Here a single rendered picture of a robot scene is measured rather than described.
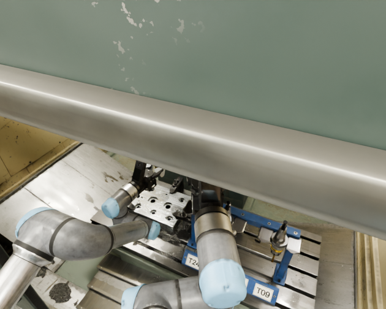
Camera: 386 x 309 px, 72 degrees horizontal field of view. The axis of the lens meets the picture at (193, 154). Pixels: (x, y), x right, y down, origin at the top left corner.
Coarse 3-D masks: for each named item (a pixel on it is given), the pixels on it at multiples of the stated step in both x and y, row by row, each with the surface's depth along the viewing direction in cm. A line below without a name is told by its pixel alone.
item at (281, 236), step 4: (280, 228) 99; (276, 232) 102; (280, 232) 99; (284, 232) 99; (276, 236) 101; (280, 236) 100; (284, 236) 100; (276, 240) 102; (280, 240) 101; (284, 240) 101
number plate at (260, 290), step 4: (256, 284) 116; (260, 284) 116; (256, 288) 116; (260, 288) 116; (264, 288) 115; (268, 288) 115; (256, 292) 116; (260, 292) 115; (264, 292) 115; (268, 292) 114; (272, 292) 114; (260, 296) 115; (264, 296) 115; (268, 296) 114; (268, 300) 114
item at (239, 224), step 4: (236, 220) 111; (240, 220) 111; (244, 220) 111; (232, 224) 110; (236, 224) 109; (240, 224) 109; (244, 224) 109; (232, 228) 108; (236, 228) 108; (240, 228) 108; (240, 232) 107
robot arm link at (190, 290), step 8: (184, 280) 52; (192, 280) 52; (184, 288) 50; (192, 288) 50; (184, 296) 49; (192, 296) 49; (200, 296) 49; (184, 304) 49; (192, 304) 49; (200, 304) 49
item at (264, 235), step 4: (260, 228) 108; (264, 228) 108; (268, 228) 108; (260, 232) 106; (264, 232) 106; (268, 232) 106; (272, 232) 106; (260, 236) 105; (264, 236) 105; (268, 236) 105; (260, 240) 104; (264, 240) 104; (268, 240) 103
